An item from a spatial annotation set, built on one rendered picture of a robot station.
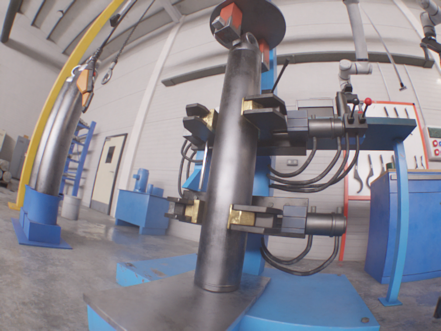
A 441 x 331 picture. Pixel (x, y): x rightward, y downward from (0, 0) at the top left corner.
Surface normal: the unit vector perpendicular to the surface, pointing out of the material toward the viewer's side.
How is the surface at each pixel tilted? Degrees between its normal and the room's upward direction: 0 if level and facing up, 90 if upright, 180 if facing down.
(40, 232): 90
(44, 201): 90
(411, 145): 90
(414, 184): 90
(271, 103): 180
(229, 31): 180
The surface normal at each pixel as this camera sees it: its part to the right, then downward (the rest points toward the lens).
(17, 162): 0.90, 0.01
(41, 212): 0.72, -0.08
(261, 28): -0.14, 0.96
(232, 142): -0.20, -0.27
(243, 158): 0.31, -0.20
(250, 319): -0.42, -0.28
